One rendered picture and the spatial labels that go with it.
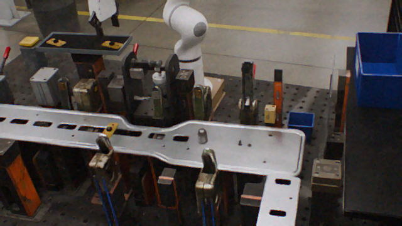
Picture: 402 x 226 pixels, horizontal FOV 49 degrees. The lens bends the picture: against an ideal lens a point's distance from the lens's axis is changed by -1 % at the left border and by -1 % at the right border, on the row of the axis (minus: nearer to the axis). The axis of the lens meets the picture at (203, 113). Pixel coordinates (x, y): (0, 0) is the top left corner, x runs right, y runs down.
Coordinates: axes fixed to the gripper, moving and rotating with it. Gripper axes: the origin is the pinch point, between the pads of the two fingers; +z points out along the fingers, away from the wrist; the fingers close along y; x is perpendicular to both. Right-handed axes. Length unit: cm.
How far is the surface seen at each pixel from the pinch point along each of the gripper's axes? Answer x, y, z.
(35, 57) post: -33.9, 11.4, 13.0
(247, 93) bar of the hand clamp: 59, 2, 13
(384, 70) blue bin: 95, -40, 20
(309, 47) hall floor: 6, -230, 123
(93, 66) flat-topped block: -8.1, 4.6, 15.8
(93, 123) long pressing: 9.9, 27.9, 22.9
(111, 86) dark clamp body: 9.5, 14.5, 15.2
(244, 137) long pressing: 63, 13, 23
